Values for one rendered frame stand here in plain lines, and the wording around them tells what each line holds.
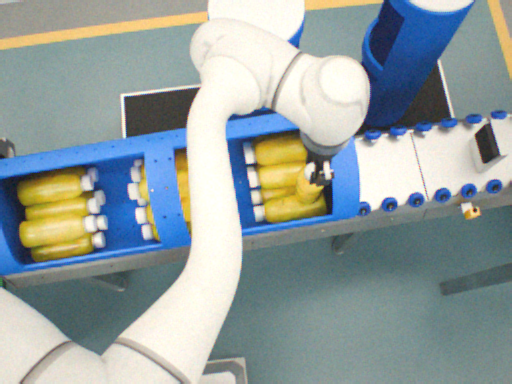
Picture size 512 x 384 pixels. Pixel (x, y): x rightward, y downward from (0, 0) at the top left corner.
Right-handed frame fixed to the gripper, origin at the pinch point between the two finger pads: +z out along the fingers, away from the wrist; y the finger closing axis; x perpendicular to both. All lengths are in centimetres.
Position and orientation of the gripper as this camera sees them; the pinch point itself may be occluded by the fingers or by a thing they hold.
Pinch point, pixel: (315, 167)
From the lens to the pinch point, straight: 112.4
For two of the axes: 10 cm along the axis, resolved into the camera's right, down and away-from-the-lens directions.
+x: -9.9, 1.7, -0.2
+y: -1.7, -9.5, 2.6
